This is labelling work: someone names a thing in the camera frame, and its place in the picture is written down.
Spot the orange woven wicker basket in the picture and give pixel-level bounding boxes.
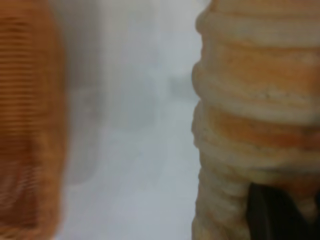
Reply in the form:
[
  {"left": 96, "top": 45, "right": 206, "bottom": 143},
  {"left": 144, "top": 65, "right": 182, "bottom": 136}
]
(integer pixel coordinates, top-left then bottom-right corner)
[{"left": 0, "top": 0, "right": 69, "bottom": 240}]

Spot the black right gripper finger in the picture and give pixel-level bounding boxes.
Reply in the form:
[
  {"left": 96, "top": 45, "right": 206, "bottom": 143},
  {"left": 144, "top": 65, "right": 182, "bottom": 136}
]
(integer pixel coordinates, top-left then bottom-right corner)
[{"left": 246, "top": 183, "right": 312, "bottom": 240}]

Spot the ridged spiral bread loaf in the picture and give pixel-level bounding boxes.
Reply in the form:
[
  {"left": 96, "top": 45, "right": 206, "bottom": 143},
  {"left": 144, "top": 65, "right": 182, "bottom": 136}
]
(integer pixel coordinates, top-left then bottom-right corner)
[{"left": 191, "top": 0, "right": 320, "bottom": 240}]

